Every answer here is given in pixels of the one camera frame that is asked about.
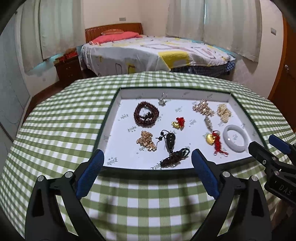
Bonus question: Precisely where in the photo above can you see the right white curtain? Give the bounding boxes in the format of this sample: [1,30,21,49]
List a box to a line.
[166,0,262,62]

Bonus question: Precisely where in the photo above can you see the green white jewelry tray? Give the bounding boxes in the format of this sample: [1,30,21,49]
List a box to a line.
[94,87,265,175]

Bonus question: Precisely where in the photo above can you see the silver rhinestone brooch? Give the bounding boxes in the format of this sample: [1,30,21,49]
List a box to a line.
[204,116,213,132]

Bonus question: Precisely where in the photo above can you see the orange embroidered pillow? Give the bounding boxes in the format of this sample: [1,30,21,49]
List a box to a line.
[101,29,124,36]

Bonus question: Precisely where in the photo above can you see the wooden door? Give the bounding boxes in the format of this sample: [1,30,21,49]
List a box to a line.
[268,18,296,131]

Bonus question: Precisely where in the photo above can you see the left white curtain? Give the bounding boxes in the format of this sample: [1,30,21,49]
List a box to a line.
[20,0,85,72]

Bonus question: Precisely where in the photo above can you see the wooden headboard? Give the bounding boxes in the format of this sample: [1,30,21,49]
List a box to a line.
[85,23,143,43]

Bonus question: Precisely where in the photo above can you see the cream pearl necklace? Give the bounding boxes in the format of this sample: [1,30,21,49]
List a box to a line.
[216,103,233,124]

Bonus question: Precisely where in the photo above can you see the pale jade bangle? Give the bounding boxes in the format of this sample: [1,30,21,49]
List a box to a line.
[223,125,249,153]

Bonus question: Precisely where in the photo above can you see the red boxes on nightstand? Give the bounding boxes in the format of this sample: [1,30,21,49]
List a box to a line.
[54,48,78,64]

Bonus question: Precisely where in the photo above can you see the white curtain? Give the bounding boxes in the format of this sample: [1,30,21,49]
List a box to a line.
[20,0,85,72]
[166,0,262,62]

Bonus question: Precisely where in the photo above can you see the black gourd pendant cord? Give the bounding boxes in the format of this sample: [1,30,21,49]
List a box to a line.
[155,129,191,169]

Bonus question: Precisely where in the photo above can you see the gold ingot red tassel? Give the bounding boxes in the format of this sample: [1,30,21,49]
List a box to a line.
[206,131,229,157]

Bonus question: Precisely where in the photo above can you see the gold pearl brooch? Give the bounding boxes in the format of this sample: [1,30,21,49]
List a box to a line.
[193,99,215,117]

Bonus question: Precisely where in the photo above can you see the small silver ring charm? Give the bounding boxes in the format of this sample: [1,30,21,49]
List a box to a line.
[158,92,167,106]

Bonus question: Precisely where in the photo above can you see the wall switch plate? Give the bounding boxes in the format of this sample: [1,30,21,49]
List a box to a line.
[270,28,276,36]

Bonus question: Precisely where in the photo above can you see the small red gold charm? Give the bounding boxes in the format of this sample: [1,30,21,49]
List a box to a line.
[171,117,185,130]

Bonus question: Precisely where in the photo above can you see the gold bead bracelet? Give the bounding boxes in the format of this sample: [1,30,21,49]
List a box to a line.
[135,130,158,152]

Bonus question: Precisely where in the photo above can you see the dark red bead bracelet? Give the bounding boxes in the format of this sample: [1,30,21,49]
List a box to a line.
[133,101,160,128]

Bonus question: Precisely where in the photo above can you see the bed with patterned quilt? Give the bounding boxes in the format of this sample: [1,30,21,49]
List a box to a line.
[80,36,236,77]

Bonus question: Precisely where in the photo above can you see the pink pillow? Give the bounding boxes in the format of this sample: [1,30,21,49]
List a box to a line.
[89,32,142,45]

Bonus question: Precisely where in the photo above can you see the green checkered tablecloth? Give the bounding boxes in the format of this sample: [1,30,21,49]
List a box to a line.
[1,71,295,240]

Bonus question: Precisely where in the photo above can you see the dark wooden nightstand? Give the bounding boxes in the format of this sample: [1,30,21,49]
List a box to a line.
[54,56,83,88]

